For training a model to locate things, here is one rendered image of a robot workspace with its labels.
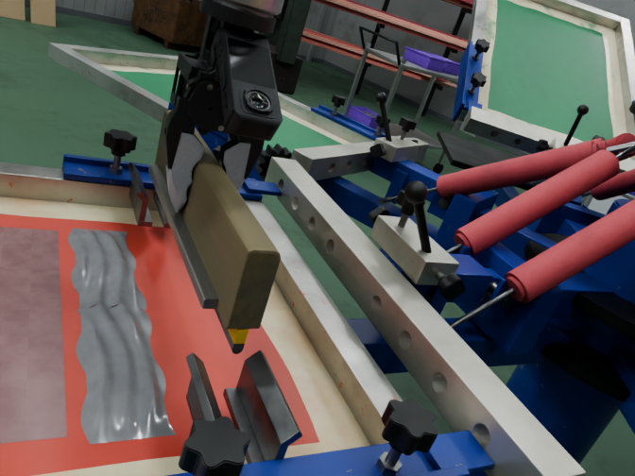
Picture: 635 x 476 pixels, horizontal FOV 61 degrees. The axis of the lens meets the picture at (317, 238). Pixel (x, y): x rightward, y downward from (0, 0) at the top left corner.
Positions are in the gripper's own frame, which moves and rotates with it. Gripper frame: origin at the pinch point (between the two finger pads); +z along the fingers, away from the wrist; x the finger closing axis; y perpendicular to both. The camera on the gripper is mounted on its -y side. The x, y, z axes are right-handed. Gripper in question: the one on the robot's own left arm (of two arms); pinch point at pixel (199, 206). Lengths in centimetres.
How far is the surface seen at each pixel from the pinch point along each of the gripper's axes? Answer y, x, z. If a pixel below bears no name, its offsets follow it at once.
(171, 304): 0.9, 0.3, 13.6
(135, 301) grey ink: 0.9, 4.4, 13.3
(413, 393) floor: 71, -129, 109
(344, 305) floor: 131, -127, 109
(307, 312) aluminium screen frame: -3.8, -15.1, 11.1
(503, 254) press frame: 2, -50, 4
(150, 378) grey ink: -11.8, 4.7, 12.8
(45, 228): 17.3, 13.4, 13.7
